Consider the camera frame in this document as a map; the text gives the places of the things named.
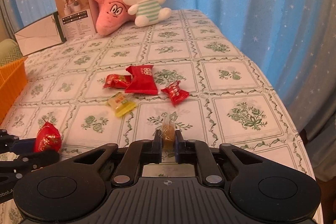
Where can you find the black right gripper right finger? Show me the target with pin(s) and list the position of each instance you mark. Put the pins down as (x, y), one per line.
(198, 154)

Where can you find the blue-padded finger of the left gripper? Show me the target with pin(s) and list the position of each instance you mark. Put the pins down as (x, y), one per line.
(12, 143)

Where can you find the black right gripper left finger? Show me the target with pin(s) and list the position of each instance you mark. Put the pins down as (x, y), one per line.
(137, 155)

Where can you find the brown clear candy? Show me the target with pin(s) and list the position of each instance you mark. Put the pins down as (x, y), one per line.
(168, 133)

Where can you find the large red snack packet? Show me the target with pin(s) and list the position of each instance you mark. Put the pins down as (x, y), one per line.
(48, 138)

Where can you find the yellow candy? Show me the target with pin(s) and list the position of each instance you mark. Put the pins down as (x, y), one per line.
(120, 104)

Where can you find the small red candy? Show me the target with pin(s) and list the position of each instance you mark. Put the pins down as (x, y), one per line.
(175, 93)

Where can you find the red square snack packet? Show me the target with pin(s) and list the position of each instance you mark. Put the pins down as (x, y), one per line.
(142, 80)

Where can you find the red orange candy packet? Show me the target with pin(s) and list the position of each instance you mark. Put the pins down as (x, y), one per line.
(117, 81)

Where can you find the orange plastic tray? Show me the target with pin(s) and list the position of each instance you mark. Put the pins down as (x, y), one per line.
(13, 81)

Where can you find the green floral tablecloth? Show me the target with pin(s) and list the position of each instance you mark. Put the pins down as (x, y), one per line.
(230, 100)

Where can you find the green chevron cushion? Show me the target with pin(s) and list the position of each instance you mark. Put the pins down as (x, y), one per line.
(9, 52)

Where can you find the white flat cardboard box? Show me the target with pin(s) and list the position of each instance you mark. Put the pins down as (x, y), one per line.
(40, 35)

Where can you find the pink star plush toy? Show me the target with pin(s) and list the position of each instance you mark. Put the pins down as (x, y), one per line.
(112, 15)

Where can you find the tall humidifier product box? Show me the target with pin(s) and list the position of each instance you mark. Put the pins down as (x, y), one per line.
(77, 17)

